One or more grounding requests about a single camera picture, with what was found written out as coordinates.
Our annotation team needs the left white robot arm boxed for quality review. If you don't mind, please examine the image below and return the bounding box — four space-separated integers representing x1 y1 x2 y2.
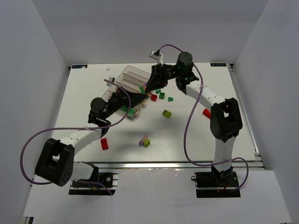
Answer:
35 88 147 187

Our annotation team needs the purple and lime lego stack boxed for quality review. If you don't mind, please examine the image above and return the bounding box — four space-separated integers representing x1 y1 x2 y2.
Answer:
139 134 150 147

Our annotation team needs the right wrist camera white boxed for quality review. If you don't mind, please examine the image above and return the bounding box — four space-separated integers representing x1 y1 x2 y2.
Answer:
149 50 163 64

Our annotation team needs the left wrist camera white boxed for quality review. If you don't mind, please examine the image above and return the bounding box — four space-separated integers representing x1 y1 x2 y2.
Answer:
104 75 116 87

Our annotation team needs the green long lego brick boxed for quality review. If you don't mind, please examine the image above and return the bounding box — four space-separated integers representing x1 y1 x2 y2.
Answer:
121 106 129 112

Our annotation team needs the blue label corner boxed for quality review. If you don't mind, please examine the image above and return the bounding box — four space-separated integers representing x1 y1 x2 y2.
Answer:
210 63 227 67
71 64 88 69

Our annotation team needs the red square lego brick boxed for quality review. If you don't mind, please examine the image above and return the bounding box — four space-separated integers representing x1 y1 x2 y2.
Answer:
151 94 157 101

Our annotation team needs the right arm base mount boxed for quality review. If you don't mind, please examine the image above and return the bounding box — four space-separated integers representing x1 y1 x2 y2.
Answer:
191 172 241 198

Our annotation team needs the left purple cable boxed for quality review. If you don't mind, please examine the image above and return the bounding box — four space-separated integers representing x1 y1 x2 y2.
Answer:
20 80 133 196

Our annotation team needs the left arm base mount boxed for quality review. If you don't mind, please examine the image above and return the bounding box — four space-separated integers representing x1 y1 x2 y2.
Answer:
69 162 119 196

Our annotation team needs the lime square lego brick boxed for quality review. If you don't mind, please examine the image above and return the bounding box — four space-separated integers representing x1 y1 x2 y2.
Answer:
162 110 172 119

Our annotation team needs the clear container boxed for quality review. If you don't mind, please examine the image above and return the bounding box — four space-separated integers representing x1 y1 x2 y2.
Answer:
109 87 130 99
102 89 143 118
116 72 150 94
122 65 150 75

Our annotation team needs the red large lego brick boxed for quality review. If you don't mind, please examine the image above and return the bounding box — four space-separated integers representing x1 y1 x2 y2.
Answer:
203 109 211 119

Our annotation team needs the blue label left corner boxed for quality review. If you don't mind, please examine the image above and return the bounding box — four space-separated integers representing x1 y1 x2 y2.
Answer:
71 64 88 69

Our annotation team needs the blue label right corner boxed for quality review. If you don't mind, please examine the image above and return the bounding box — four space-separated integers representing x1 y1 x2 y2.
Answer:
210 63 227 67

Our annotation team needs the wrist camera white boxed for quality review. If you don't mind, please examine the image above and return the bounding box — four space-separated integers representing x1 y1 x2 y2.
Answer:
149 50 163 64
104 75 116 87

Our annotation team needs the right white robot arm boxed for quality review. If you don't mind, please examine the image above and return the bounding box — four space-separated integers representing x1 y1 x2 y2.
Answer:
146 50 243 184

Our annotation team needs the red lego brick front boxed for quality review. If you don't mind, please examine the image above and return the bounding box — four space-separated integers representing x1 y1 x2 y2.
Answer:
100 138 109 150

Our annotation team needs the green square lego upside-down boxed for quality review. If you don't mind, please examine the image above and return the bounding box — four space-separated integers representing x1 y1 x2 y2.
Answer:
159 92 165 99

